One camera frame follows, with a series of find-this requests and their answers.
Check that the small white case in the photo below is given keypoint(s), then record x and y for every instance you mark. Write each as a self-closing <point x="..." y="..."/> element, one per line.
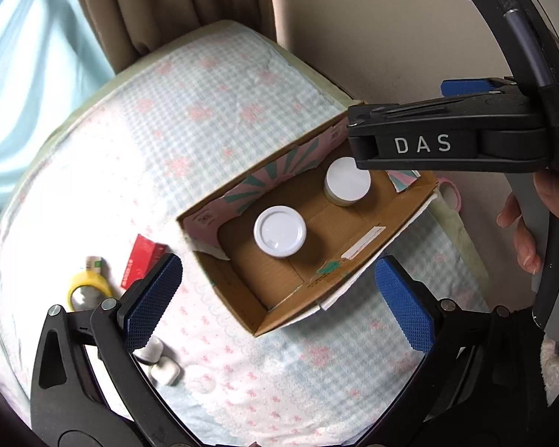
<point x="151" y="351"/>
<point x="166" y="372"/>

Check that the small green and white box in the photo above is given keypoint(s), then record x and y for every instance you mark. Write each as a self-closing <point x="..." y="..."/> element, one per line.
<point x="94" y="265"/>

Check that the cardboard box with pink print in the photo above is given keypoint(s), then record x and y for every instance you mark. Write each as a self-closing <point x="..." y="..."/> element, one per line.
<point x="326" y="223"/>

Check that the white fluffy cloth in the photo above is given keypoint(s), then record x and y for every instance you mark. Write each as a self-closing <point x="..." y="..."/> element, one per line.
<point x="556" y="377"/>

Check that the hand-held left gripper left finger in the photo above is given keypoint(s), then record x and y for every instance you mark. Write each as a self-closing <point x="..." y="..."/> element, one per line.
<point x="151" y="302"/>

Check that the person's right hand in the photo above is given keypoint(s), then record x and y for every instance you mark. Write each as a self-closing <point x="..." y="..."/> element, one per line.
<point x="524" y="242"/>

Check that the light blue cloth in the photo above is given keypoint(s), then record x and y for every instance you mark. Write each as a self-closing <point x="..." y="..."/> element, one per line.
<point x="32" y="79"/>

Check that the red packet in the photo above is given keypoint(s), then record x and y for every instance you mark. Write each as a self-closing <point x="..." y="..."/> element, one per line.
<point x="137" y="258"/>

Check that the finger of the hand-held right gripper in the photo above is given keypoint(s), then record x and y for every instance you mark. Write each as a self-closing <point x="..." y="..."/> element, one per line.
<point x="470" y="86"/>
<point x="400" y="111"/>

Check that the brown curtain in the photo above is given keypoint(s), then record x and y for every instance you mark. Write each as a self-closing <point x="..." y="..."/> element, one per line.
<point x="167" y="4"/>

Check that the green mattress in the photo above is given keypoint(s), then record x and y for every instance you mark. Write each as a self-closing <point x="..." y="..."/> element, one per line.
<point x="307" y="63"/>

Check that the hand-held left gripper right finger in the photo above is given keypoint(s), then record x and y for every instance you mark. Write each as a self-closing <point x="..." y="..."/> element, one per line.
<point x="403" y="305"/>

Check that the white-lidded jar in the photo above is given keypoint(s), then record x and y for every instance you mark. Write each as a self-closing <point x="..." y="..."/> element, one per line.
<point x="279" y="230"/>
<point x="347" y="181"/>

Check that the yellow tape roll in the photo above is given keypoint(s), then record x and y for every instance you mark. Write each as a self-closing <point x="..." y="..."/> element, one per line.
<point x="81" y="281"/>

